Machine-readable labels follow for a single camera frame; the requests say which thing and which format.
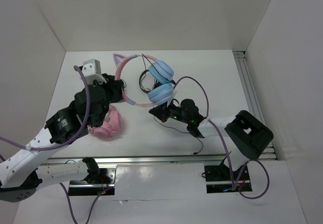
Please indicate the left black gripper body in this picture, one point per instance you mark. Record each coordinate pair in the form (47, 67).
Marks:
(112, 95)

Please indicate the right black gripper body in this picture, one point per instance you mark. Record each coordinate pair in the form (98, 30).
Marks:
(174, 112)

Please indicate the blue pink cat-ear headphones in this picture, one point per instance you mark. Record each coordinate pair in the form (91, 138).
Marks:
(160, 70)

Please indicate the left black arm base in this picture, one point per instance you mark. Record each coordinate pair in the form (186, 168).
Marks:
(103, 185)

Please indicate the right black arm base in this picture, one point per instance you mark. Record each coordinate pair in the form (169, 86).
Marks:
(218, 179)

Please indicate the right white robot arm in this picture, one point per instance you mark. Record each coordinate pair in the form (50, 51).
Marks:
(250, 136)

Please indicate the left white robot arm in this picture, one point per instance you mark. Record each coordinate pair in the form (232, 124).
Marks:
(24, 173)

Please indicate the black headphones right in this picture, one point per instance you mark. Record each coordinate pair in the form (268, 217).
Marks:
(146, 82)

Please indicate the pink gaming headphones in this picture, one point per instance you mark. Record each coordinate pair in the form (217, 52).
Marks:
(112, 124)

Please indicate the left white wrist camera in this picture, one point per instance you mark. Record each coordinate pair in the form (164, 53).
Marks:
(91, 70)

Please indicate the aluminium right side rail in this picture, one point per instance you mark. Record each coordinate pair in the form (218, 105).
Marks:
(248, 86)

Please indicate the aluminium rail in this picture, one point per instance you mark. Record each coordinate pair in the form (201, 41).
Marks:
(248, 86)
(126, 160)

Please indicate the aluminium front rail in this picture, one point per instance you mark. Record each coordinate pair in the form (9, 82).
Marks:
(126, 160)

